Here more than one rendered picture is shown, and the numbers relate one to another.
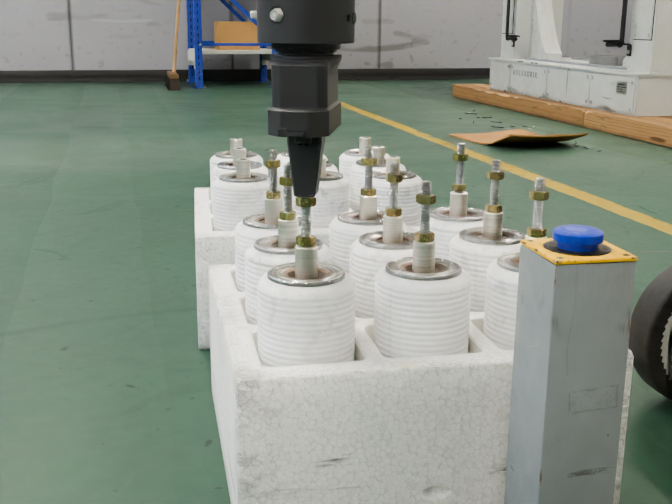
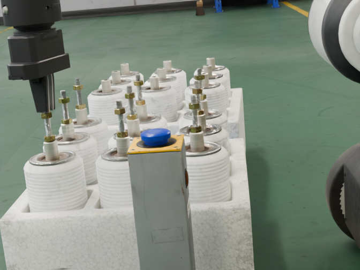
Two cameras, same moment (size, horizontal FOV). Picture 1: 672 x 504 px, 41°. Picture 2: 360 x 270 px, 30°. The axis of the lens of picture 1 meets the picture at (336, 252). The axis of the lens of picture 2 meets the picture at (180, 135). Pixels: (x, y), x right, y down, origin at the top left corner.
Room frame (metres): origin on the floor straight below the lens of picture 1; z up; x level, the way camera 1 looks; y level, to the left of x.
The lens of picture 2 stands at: (-0.12, -0.47, 0.55)
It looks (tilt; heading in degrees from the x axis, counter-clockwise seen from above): 15 degrees down; 17
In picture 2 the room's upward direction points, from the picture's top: 5 degrees counter-clockwise
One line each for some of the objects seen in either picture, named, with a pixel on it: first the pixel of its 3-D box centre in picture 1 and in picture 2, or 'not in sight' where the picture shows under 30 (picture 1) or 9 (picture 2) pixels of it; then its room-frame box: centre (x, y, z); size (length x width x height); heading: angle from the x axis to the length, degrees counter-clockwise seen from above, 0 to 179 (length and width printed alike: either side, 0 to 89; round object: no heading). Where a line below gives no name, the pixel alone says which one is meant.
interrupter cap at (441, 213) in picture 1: (458, 215); (202, 114); (1.11, -0.15, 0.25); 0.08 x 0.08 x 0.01
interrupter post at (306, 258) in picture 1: (306, 262); (51, 150); (0.83, 0.03, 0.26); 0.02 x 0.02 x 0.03
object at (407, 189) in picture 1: (391, 231); (207, 123); (1.40, -0.09, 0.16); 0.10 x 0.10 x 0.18
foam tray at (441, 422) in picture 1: (389, 375); (143, 219); (0.97, -0.06, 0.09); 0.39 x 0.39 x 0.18; 12
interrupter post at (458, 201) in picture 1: (458, 205); (202, 108); (1.11, -0.15, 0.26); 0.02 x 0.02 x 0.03
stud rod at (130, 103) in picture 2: (393, 196); (131, 106); (0.97, -0.06, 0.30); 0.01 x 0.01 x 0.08
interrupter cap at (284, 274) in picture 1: (306, 275); (52, 158); (0.83, 0.03, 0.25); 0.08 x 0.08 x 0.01
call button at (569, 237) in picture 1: (577, 241); (156, 139); (0.70, -0.20, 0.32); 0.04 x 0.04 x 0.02
